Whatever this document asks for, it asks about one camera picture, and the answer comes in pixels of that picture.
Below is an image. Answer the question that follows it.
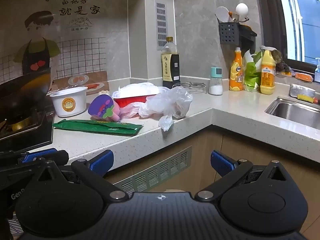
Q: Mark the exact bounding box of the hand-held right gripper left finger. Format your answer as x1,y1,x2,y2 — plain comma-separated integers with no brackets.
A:
37,149,129,202

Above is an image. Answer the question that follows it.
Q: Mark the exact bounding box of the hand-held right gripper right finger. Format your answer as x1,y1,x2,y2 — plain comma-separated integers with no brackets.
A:
195,150,288,202

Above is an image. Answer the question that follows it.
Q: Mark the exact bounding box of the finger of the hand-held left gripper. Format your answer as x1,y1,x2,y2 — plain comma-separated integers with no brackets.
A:
0,148,59,165
37,150,69,166

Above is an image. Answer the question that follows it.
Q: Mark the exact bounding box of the black gas stove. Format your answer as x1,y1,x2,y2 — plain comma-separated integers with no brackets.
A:
0,102,54,153

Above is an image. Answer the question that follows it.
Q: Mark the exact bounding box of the white paper bowl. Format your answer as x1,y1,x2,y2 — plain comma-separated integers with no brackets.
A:
49,86,88,117

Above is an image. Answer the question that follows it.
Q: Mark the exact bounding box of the pink plastic bag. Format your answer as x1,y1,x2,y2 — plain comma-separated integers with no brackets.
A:
120,103,142,119

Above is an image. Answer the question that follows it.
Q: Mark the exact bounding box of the cabinet vent grille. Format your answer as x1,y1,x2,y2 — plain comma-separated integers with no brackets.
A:
112,146,193,196

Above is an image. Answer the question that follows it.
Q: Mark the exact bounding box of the black wok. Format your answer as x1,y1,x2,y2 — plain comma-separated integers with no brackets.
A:
0,67,53,117

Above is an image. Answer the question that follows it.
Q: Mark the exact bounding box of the red takeaway container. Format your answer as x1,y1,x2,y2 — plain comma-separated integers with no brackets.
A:
112,82,162,108

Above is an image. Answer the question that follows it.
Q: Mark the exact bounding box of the salt shaker teal lid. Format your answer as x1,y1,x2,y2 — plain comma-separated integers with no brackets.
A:
209,67,223,96

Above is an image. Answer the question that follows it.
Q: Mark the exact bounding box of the clear plastic bag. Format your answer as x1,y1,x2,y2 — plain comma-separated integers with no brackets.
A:
138,86,193,132

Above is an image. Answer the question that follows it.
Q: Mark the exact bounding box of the steel sink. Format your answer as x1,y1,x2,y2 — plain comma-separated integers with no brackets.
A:
264,96,320,131

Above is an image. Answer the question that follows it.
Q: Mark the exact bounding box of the orange detergent bottle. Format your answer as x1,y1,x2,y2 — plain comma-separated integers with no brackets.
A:
229,47,244,92

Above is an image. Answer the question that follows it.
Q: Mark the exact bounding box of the green plastic bag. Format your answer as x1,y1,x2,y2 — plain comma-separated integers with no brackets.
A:
243,50,263,93

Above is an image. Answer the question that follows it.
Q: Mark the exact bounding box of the yellow bottle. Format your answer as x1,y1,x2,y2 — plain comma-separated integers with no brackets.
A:
260,50,277,95

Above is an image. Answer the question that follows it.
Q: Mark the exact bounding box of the yellow dish sponge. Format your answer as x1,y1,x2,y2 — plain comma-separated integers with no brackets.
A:
297,94,319,105

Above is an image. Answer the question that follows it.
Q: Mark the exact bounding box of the silver metal dish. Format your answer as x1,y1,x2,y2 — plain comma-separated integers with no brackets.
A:
289,84,316,98

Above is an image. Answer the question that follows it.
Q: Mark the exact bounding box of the dark sauce bottle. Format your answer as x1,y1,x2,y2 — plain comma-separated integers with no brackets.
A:
162,36,181,89

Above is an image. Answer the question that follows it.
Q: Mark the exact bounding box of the orange packet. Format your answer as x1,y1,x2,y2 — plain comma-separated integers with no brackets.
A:
294,72,313,83

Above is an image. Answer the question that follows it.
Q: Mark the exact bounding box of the dark plastic bag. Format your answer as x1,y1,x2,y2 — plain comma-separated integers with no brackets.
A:
260,45,293,74

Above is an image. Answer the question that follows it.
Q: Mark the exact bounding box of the black utensil holder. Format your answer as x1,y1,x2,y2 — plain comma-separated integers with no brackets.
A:
219,22,258,46

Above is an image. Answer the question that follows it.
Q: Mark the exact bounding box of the clear soap bottle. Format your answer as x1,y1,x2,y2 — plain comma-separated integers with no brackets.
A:
314,57,320,84

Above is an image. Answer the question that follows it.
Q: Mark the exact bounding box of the white skimmer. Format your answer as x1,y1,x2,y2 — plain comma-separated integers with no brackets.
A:
215,6,230,23

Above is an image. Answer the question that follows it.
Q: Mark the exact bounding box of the white spoon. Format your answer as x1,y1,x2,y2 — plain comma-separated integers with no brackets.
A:
235,3,250,22

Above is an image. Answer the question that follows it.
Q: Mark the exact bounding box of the metal wire trivet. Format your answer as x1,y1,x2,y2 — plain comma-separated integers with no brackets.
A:
172,81,208,94

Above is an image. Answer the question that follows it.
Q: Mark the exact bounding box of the wall poster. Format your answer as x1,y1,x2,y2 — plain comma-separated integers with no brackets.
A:
0,0,130,92

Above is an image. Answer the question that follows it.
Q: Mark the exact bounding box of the wall vent grille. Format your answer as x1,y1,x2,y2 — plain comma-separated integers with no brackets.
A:
154,0,167,50

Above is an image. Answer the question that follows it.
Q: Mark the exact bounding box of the dark window frame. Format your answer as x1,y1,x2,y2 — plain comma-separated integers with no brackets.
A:
255,0,320,68

